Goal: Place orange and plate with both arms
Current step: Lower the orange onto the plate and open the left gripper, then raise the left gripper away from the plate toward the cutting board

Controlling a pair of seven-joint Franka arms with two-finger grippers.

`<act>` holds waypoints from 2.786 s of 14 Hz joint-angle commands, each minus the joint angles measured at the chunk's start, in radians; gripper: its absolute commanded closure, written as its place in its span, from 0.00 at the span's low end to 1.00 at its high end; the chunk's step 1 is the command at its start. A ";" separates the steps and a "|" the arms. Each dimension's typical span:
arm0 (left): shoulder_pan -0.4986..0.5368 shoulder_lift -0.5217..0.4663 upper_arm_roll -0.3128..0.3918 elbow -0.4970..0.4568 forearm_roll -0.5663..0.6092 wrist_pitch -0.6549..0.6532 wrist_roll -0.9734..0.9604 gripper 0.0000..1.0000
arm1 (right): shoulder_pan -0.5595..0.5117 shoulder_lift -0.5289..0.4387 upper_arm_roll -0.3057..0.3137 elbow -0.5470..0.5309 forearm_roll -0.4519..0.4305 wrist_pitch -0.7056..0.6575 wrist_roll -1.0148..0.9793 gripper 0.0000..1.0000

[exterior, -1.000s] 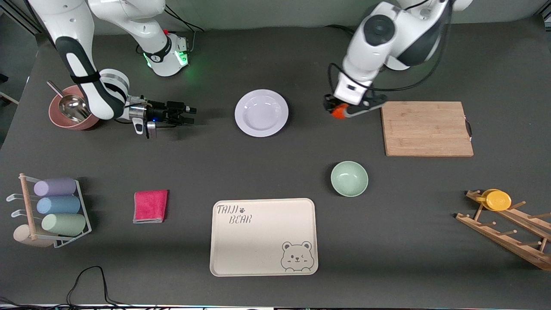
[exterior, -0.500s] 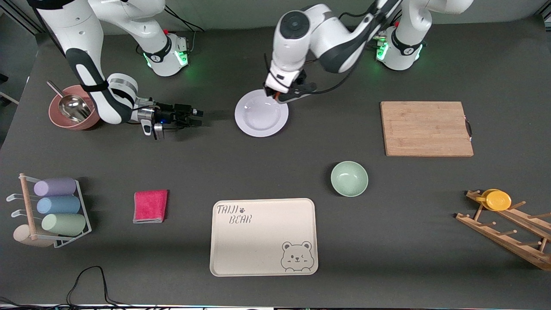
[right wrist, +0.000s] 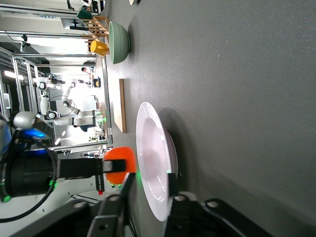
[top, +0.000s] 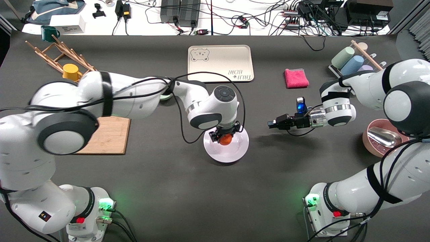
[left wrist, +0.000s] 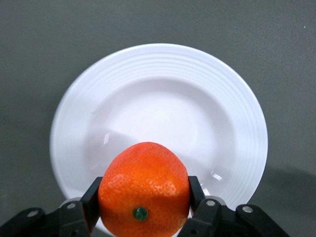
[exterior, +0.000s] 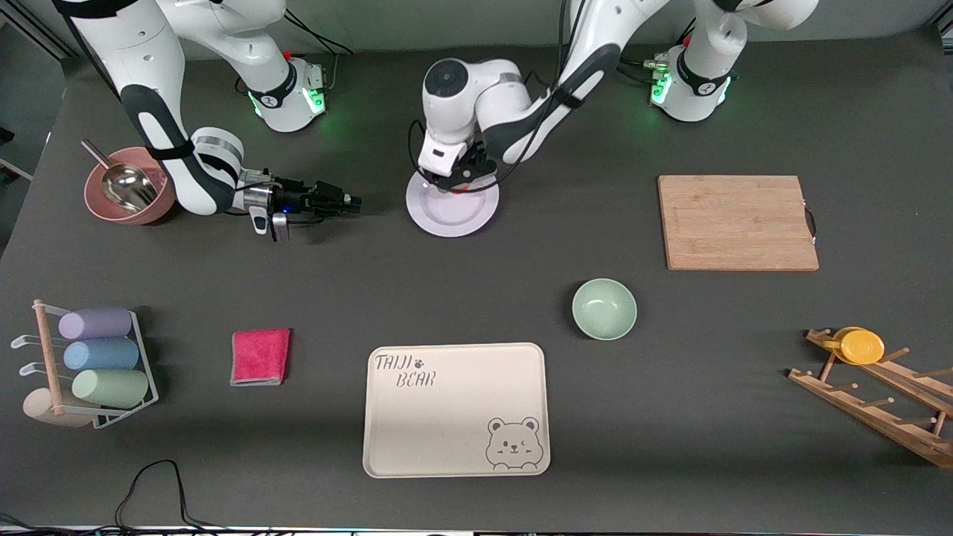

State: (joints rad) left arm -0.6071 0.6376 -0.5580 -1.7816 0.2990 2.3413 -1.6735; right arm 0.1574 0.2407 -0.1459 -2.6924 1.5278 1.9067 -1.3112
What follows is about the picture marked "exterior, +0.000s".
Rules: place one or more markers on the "green cup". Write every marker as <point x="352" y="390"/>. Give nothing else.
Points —
<point x="112" y="388"/>

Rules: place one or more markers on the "pink folded cloth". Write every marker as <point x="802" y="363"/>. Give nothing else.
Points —
<point x="260" y="357"/>

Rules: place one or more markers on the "yellow cup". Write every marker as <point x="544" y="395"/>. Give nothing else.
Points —
<point x="860" y="346"/>

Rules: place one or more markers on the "blue cup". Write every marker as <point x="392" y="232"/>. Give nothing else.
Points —
<point x="103" y="354"/>

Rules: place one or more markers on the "pink bowl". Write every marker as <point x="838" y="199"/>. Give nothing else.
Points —
<point x="104" y="212"/>

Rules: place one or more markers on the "wooden peg rack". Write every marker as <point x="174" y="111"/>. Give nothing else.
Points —
<point x="871" y="406"/>

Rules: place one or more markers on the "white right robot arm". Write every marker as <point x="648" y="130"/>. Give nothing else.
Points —
<point x="141" y="45"/>

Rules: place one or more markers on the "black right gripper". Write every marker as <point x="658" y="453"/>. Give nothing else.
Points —
<point x="301" y="196"/>

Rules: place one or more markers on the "beige cup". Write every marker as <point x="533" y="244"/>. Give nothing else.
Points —
<point x="37" y="408"/>

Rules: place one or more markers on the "wooden cutting board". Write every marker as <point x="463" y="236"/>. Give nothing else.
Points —
<point x="737" y="223"/>

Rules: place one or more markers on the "purple cup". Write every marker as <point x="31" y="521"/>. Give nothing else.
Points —
<point x="97" y="323"/>

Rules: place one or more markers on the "metal scoop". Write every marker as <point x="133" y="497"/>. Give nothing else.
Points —
<point x="128" y="186"/>

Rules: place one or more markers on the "pale lavender round plate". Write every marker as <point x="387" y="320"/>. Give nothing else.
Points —
<point x="454" y="216"/>

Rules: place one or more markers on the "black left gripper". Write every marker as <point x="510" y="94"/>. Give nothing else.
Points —
<point x="472" y="161"/>

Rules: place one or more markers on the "pale green bowl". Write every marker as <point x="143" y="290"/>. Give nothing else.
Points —
<point x="604" y="309"/>

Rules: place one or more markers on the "cream tray with bear print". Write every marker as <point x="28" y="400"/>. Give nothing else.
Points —
<point x="447" y="417"/>

